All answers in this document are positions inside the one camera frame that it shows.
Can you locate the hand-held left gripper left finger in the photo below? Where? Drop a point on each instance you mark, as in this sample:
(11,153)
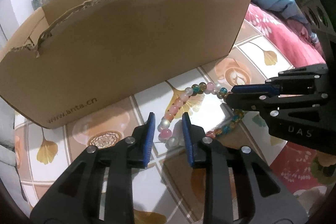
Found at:
(149,140)

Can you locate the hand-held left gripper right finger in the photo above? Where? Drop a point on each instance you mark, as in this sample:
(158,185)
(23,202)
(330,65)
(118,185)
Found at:
(187,140)

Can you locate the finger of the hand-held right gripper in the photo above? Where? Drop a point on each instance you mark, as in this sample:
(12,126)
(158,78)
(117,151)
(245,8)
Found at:
(252,89)
(246,102)

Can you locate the brown cardboard box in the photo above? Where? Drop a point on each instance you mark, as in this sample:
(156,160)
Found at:
(118,56)

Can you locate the tile pattern table sheet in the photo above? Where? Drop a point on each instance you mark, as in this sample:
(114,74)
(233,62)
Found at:
(252,50)

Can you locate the pink floral blanket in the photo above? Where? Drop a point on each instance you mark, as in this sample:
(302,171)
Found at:
(275,29)

